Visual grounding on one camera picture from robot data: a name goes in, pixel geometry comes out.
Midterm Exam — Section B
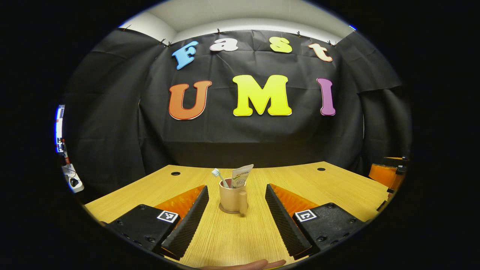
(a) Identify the round brown coaster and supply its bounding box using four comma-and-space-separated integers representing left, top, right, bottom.
219, 202, 249, 215

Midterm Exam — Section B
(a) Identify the beige cup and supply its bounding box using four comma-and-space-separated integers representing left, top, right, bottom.
219, 178, 249, 214

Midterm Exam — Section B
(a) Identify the white toothbrush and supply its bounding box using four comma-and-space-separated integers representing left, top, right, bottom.
211, 168, 230, 189

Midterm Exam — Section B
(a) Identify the white toothpaste tube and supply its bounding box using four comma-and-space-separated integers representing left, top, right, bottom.
231, 164, 254, 189

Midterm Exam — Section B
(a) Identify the bright monitor screen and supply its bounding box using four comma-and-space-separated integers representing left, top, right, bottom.
55, 105, 66, 153

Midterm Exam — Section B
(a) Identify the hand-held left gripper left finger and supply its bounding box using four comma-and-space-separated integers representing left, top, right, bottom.
106, 185, 210, 261

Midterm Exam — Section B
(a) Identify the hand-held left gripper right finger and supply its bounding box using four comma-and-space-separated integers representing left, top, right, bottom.
265, 183, 367, 260

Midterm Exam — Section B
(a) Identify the white power strip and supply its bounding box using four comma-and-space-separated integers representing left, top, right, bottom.
62, 164, 85, 194

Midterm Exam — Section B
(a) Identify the black backdrop cloth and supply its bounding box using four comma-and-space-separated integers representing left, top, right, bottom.
62, 28, 413, 205

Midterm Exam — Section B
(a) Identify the wooden desktop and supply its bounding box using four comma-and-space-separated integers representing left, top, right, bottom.
84, 161, 390, 269

